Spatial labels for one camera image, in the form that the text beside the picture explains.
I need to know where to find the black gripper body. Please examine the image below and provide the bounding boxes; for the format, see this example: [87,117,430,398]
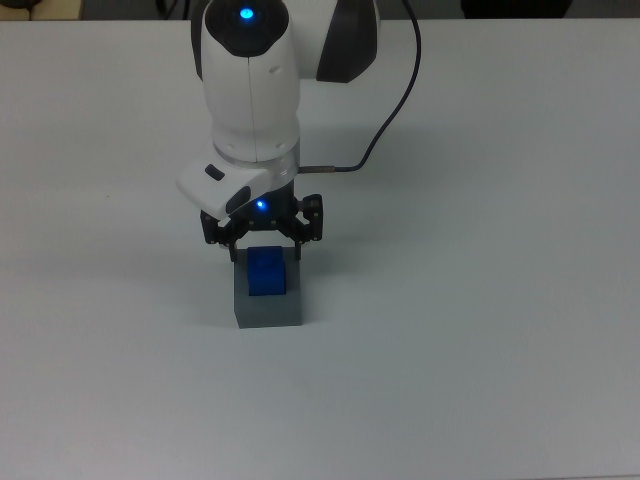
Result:
[229,179,302,234]

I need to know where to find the blue block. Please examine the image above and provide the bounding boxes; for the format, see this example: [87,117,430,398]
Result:
[246,245,288,298]

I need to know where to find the grey hollow cuboid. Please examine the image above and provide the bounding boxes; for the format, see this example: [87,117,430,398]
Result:
[232,248,305,330]

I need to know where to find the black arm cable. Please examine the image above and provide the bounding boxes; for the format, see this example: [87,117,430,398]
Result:
[298,0,424,176]

